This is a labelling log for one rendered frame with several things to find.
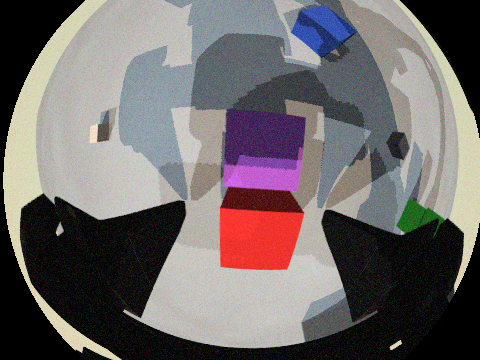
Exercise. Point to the blue block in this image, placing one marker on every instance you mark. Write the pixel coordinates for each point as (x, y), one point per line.
(322, 30)

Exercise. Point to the red block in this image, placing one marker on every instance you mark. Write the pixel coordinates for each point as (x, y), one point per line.
(258, 228)

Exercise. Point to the purple block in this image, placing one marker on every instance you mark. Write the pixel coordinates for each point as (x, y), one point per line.
(263, 150)

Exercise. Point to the green block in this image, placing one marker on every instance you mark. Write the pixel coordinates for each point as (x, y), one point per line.
(429, 216)
(412, 216)

